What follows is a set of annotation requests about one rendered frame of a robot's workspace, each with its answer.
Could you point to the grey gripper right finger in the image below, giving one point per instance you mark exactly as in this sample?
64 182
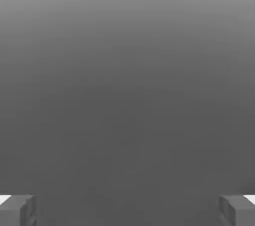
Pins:
239 212

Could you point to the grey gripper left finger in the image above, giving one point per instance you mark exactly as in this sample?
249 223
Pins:
16 212

